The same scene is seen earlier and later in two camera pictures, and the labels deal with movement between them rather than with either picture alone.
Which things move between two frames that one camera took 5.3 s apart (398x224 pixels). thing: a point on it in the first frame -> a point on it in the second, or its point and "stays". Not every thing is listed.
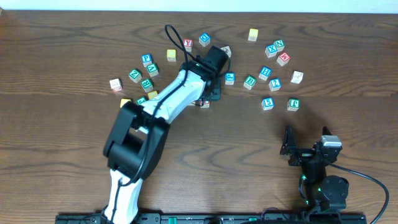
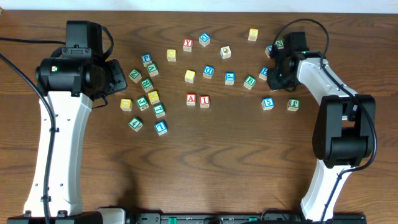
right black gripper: [303, 154] -> [274, 84]
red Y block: [188, 43] stays
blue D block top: [204, 39] stays
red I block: [206, 104] stays
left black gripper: [217, 95] -> [119, 81]
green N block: [280, 45] stays
